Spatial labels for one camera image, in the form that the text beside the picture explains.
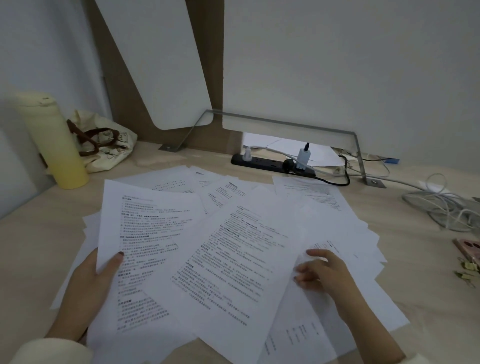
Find person's left hand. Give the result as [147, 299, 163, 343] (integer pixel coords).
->
[56, 249, 125, 331]

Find person's right hand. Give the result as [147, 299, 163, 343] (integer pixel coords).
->
[294, 248, 358, 305]

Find printed white paper sheet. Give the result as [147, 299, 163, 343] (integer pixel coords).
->
[86, 179, 206, 364]

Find person's left forearm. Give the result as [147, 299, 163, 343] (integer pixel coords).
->
[44, 313, 91, 345]

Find person's right forearm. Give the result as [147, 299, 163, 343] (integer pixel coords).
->
[330, 289, 409, 364]

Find pile of scattered printed papers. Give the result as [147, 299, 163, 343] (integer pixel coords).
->
[50, 165, 410, 364]

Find cream garment sleeve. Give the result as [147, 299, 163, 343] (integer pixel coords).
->
[8, 335, 94, 364]

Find white charger adapter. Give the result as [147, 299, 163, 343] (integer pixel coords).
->
[298, 142, 312, 168]

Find black power strip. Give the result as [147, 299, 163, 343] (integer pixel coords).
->
[230, 153, 317, 178]

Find white papers behind partition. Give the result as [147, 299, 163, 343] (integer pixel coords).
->
[243, 137, 344, 167]

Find pale yellow thermos bottle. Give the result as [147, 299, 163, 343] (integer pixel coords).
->
[16, 92, 90, 189]

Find brown wooden backboard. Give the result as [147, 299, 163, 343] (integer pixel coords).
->
[84, 0, 245, 155]

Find pink smartphone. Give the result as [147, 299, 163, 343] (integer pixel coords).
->
[452, 238, 480, 265]

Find white rounded divider panel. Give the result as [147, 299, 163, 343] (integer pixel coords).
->
[94, 0, 214, 131]

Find large white partition panel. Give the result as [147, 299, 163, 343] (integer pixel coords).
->
[222, 0, 480, 168]

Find black plug with cable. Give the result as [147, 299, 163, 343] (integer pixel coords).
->
[282, 159, 352, 187]

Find cream tote bag brown handles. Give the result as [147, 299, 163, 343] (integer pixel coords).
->
[67, 109, 138, 174]

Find thin black wire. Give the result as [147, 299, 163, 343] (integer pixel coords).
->
[336, 147, 391, 178]

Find white plug with cable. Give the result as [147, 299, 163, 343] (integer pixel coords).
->
[242, 145, 426, 185]

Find bundle of white cables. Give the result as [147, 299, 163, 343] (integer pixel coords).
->
[402, 173, 480, 233]

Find grey metal bracket frame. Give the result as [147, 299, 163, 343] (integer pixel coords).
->
[158, 109, 386, 187]

